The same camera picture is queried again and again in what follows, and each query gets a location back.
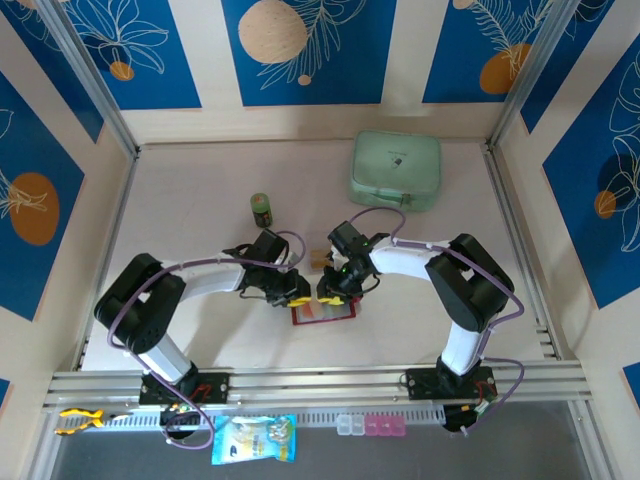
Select purple cable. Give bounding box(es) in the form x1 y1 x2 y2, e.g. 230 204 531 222
347 205 526 439
107 229 306 451

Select clear pink pill organizer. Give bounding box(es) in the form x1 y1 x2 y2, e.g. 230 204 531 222
335 414 406 437

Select mint green zip pouch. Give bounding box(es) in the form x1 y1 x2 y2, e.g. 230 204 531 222
347 128 444 213

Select red card holder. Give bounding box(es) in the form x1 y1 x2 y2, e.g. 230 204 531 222
289 294 364 327

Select orange card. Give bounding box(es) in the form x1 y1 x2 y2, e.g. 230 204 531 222
309 248 335 272

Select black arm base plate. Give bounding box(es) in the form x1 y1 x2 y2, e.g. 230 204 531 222
138 370 232 405
404 367 499 402

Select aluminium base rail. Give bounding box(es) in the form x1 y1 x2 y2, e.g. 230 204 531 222
42 362 594 412

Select small green bottle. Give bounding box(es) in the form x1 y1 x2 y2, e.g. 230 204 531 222
249 192 276 230

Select yellow handled pliers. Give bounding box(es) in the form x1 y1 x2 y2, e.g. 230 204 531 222
55 407 134 437

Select aluminium side rail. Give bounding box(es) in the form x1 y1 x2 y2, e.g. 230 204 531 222
485 147 559 361
74 149 141 371

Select white slotted cable duct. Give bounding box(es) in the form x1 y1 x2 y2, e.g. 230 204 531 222
59 405 447 435

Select blue snack packet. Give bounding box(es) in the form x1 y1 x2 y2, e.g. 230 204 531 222
210 413 298 466

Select aluminium frame post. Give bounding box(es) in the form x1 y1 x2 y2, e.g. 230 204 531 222
37 0 140 159
487 0 576 151

